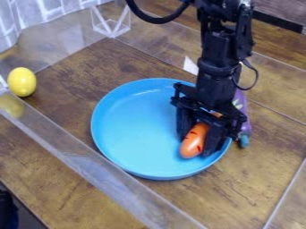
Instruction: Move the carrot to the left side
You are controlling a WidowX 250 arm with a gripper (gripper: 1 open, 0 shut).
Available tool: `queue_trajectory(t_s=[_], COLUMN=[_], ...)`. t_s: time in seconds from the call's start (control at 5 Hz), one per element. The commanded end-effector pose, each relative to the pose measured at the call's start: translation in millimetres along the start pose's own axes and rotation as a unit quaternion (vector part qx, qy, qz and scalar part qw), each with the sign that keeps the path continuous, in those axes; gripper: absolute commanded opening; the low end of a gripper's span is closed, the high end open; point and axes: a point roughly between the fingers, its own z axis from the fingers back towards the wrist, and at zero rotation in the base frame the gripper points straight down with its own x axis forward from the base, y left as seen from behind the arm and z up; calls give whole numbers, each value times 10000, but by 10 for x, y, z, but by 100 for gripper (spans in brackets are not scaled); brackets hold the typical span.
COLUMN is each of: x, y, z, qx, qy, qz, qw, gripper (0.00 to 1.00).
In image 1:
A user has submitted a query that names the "clear acrylic barrier wall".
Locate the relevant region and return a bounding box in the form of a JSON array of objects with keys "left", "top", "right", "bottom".
[{"left": 0, "top": 0, "right": 306, "bottom": 229}]

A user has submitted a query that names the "orange toy carrot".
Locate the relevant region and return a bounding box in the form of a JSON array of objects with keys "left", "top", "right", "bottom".
[{"left": 179, "top": 117, "right": 208, "bottom": 159}]

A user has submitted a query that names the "clear acrylic triangle bracket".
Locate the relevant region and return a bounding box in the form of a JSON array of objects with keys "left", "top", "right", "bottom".
[{"left": 91, "top": 4, "right": 131, "bottom": 38}]

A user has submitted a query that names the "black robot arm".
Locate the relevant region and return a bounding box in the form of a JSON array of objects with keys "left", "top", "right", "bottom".
[{"left": 171, "top": 0, "right": 254, "bottom": 156}]

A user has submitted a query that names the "purple toy eggplant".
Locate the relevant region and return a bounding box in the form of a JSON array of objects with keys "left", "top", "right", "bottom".
[{"left": 232, "top": 89, "right": 252, "bottom": 148}]

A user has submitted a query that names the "white grey curtain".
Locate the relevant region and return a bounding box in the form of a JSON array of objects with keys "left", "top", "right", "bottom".
[{"left": 0, "top": 0, "right": 112, "bottom": 53}]

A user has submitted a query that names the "yellow toy lemon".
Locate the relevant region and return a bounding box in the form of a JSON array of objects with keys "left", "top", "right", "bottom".
[{"left": 7, "top": 67, "right": 37, "bottom": 97}]

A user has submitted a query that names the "black bar in background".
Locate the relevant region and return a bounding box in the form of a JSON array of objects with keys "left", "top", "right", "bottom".
[{"left": 254, "top": 10, "right": 303, "bottom": 34}]

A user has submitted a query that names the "blue round plate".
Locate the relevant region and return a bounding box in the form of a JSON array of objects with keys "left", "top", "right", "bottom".
[{"left": 91, "top": 78, "right": 232, "bottom": 181}]

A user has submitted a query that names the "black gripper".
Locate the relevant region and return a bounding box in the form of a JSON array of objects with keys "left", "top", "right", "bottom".
[{"left": 171, "top": 70, "right": 247, "bottom": 157}]

